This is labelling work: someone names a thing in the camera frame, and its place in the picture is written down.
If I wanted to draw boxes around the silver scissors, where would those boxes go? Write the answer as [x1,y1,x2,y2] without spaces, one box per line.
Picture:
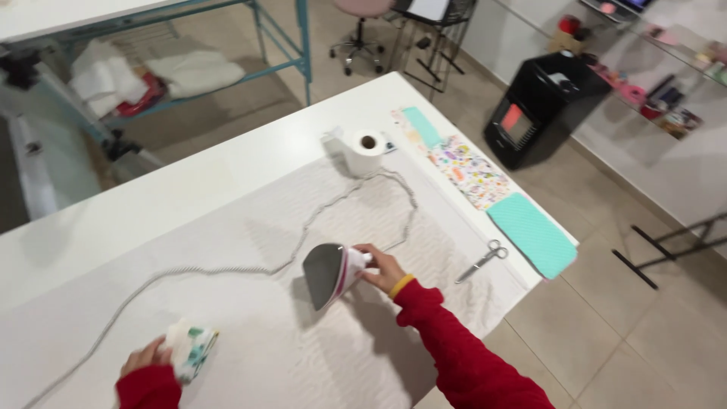
[454,239,510,285]

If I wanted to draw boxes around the white shelf with craft items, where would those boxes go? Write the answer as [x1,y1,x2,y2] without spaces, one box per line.
[545,0,727,143]

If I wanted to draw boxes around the person's right hand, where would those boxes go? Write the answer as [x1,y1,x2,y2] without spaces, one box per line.
[352,244,407,295]

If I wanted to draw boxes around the large mint green fabric piece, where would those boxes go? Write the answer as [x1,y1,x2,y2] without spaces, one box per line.
[486,192,579,281]

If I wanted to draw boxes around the small mint green fabric piece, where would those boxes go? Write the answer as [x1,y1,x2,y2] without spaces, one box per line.
[401,106,444,150]

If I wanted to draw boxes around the teal metal frame table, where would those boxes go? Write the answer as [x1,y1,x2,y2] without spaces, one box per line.
[0,0,313,143]

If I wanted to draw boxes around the grey braided iron cord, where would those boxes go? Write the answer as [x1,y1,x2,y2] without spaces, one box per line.
[22,169,419,409]

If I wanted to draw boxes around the black metal floor stand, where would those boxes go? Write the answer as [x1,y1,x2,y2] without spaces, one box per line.
[611,211,727,291]

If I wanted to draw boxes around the colourful patterned fabric piece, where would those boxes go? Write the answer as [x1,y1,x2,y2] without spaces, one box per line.
[428,135,513,211]

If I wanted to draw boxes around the black wire stand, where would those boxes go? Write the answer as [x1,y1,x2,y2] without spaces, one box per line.
[386,0,479,94]

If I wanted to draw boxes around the pink office chair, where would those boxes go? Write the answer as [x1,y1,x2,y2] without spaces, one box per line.
[328,0,395,77]

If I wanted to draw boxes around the pile of white fabrics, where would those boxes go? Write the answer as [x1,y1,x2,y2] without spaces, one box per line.
[68,37,247,119]

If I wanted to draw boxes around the black heater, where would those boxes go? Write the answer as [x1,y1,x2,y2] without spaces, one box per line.
[483,51,613,171]

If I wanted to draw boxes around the white and green patterned fabric piece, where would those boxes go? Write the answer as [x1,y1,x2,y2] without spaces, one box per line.
[158,318,220,385]

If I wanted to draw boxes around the yellow wrist band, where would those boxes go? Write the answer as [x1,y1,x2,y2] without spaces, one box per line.
[388,274,416,301]

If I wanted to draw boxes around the white and pink clothes iron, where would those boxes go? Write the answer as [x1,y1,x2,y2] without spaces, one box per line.
[301,243,374,312]

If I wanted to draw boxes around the white paper towel roll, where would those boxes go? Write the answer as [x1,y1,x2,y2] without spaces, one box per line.
[342,129,389,178]

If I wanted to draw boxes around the white quilted ironing cloth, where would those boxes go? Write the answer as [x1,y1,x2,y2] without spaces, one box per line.
[0,149,530,409]

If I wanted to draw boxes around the pale peach patterned fabric piece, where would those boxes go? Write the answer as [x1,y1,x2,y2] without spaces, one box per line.
[391,109,432,156]

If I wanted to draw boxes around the person's left hand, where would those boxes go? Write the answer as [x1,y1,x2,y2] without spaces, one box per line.
[119,335,174,379]

